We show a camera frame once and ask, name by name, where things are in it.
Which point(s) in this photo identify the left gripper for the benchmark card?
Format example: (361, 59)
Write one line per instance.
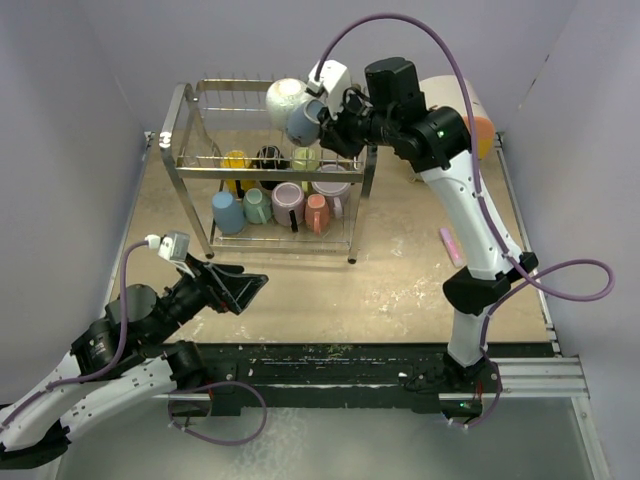
(235, 293)

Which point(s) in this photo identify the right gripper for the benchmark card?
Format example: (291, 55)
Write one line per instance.
(334, 127)

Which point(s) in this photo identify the small grey cup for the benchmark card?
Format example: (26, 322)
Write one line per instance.
(303, 126)

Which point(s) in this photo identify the lime green mug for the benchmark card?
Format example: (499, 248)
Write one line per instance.
(304, 160)

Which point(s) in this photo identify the lilac mug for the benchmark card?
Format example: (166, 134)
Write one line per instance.
(336, 194)

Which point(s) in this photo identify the blue cup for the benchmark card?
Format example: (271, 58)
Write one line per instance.
(228, 213)

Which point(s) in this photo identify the grey speckled mug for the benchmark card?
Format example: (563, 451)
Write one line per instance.
(282, 98)

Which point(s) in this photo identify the teal cup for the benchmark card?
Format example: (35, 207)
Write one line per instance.
(257, 207)

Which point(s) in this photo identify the black mug white interior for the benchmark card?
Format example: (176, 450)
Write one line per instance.
(270, 157)

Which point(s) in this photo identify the salmon pink mug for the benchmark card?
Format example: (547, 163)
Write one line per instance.
(317, 214)

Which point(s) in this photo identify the purple mug black handle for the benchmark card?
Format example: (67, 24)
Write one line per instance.
(288, 204)

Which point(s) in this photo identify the metal dish rack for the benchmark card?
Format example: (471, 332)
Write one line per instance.
(205, 121)

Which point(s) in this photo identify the yellow mug black handle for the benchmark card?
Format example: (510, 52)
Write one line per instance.
(237, 159)

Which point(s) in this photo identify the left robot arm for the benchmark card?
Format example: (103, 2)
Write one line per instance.
(121, 359)

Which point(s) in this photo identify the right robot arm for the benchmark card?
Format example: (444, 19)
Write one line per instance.
(436, 142)

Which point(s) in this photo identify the round drawer box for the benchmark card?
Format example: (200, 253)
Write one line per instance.
(444, 91)

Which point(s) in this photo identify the pink tube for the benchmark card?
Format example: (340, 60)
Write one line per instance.
(451, 248)

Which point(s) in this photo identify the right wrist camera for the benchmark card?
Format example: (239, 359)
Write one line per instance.
(334, 79)

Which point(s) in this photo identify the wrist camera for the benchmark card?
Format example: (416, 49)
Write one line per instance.
(172, 247)
(334, 79)

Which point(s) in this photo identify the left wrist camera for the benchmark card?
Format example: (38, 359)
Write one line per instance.
(172, 247)

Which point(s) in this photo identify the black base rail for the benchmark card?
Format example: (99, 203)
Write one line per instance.
(228, 352)

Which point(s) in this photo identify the aluminium frame rail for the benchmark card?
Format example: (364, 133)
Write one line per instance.
(540, 375)

